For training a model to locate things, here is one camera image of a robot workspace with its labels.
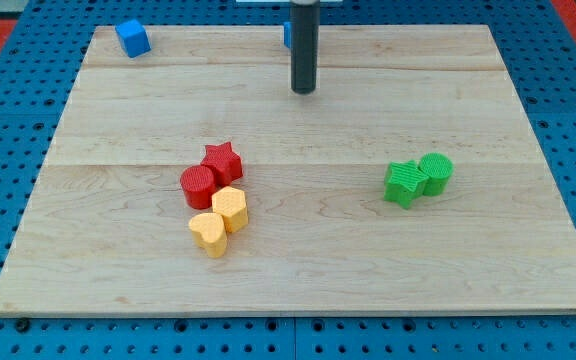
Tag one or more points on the red cylinder block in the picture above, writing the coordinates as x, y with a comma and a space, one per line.
198, 185

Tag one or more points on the red star block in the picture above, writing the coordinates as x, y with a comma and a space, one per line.
225, 164

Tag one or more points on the blue cube block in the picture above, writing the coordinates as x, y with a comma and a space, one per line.
133, 38

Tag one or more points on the yellow hexagon block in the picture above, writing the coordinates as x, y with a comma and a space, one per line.
231, 204

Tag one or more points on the yellow heart block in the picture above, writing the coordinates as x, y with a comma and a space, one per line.
208, 232

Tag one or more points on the green star block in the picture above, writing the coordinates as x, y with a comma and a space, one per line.
403, 183

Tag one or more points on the light wooden board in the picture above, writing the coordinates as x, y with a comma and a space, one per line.
105, 232

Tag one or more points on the green cylinder block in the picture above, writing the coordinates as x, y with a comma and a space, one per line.
439, 169

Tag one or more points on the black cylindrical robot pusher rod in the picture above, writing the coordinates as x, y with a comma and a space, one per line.
305, 20

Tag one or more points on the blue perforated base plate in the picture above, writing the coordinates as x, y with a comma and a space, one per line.
42, 44

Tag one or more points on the blue block behind rod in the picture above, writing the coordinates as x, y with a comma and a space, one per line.
287, 30

